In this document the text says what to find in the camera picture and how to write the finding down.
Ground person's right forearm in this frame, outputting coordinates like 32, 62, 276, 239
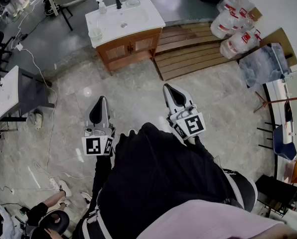
188, 136, 229, 174

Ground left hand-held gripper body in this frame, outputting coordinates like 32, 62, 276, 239
81, 123, 116, 156

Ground clear plastic bag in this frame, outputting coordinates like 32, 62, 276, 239
239, 43, 291, 88

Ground person's left forearm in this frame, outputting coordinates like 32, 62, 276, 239
90, 154, 114, 205

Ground person's pink garment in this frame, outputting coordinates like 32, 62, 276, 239
136, 199, 297, 239

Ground white cup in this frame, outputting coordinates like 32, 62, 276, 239
88, 27, 103, 41

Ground crumpled grey cloth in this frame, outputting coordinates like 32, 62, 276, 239
26, 108, 44, 130

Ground white cable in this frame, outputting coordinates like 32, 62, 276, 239
10, 0, 94, 184

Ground white sink basin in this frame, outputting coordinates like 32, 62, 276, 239
85, 0, 166, 48

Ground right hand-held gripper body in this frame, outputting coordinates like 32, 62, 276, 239
166, 105, 206, 141

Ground wooden slatted platform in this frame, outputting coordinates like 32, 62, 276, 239
152, 21, 242, 82

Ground white soap dispenser bottle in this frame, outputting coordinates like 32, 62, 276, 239
96, 0, 107, 15

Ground person's black clothing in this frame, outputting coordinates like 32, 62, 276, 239
72, 122, 258, 239

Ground black metal rack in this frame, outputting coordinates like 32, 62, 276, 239
255, 174, 297, 218

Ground wooden vanity cabinet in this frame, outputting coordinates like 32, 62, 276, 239
96, 27, 163, 76

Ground brown cardboard sheet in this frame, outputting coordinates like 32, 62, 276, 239
259, 27, 297, 68

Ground black round padded seat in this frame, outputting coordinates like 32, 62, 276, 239
38, 210, 70, 235

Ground grey cabinet with white top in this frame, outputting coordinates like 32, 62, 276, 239
0, 65, 56, 124

